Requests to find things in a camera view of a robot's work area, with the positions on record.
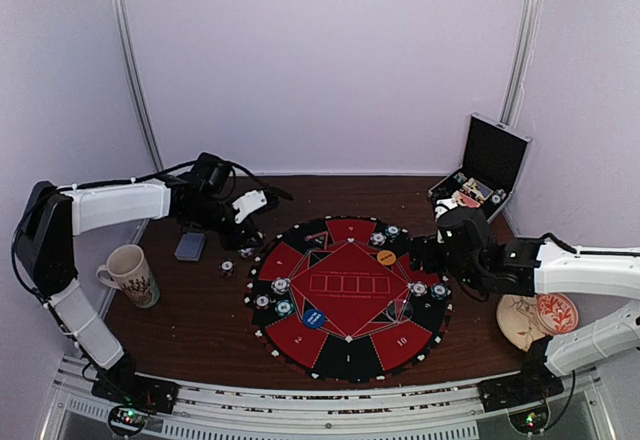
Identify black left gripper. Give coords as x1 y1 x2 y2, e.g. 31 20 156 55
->
186 196 264 251

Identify red black poker chip stack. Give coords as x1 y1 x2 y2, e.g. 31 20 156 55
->
219 260 235 277

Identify green chips stack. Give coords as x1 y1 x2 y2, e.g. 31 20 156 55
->
385 225 402 241
430 283 449 300

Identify orange big blind button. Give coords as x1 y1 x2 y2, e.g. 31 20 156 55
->
376 250 397 267

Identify clear round dealer button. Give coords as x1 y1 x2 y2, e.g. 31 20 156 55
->
384 299 414 323

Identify blue cream chips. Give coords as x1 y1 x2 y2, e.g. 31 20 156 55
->
271 277 291 295

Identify red black chips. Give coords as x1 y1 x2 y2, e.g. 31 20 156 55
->
253 294 272 310

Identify black triangular all-in marker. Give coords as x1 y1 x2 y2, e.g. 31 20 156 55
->
305 232 329 250

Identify blue small blind button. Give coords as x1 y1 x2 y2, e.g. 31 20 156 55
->
302 309 326 329

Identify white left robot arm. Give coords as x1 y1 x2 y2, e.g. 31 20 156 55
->
10 153 293 404

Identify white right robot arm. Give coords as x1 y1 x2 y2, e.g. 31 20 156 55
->
410 200 639 402

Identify round red black poker mat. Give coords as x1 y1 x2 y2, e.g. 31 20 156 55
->
244 216 453 383

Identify cream floral plate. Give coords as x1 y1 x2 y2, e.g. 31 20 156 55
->
496 295 548 352

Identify white floral ceramic mug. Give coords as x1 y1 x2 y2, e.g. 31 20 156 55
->
96 244 160 309

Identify aluminium poker case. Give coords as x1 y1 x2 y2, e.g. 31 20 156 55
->
428 113 531 222

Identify orange patterned small plate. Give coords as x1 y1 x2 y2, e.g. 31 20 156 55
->
536 293 579 335

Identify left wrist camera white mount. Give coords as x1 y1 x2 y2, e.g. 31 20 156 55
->
232 190 267 224

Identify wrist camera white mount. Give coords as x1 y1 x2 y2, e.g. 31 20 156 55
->
434 198 459 220
232 190 267 224

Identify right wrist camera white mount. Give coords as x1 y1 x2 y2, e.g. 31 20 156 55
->
434 198 459 220

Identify right aluminium frame post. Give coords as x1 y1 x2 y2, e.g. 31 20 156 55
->
500 0 542 127

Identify aluminium frame post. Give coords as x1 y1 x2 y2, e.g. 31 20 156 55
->
500 0 542 127
103 0 164 171

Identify left aluminium frame post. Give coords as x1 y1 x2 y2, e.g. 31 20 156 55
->
103 0 164 171

